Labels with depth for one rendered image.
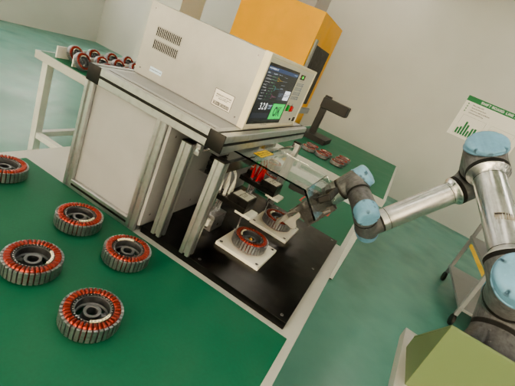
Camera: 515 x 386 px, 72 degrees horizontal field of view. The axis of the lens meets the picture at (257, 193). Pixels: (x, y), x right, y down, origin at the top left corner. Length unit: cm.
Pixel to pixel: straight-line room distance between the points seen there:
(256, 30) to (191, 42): 390
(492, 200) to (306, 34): 381
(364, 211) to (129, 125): 70
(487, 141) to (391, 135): 507
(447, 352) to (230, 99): 81
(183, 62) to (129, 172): 34
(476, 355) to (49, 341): 87
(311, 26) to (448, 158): 305
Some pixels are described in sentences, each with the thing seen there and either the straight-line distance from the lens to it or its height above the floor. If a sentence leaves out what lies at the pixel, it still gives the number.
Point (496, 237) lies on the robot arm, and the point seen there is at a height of 114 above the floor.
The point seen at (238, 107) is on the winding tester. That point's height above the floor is 116.
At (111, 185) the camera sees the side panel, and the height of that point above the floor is 83.
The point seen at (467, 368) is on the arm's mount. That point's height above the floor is 88.
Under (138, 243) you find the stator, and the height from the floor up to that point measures 78.
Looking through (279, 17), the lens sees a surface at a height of 170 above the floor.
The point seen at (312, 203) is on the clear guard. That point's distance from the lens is 90.
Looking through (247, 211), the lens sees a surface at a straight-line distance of 107.
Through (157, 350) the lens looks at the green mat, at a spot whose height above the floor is 75.
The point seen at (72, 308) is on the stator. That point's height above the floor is 79.
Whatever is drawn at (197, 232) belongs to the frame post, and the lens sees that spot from 94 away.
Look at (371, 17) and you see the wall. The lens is 649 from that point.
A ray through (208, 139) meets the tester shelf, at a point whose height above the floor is 109.
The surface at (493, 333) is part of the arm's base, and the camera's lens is 110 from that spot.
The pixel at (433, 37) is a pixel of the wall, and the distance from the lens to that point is 637.
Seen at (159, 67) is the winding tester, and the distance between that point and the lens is 111.
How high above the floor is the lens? 132
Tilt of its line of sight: 21 degrees down
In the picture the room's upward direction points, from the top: 24 degrees clockwise
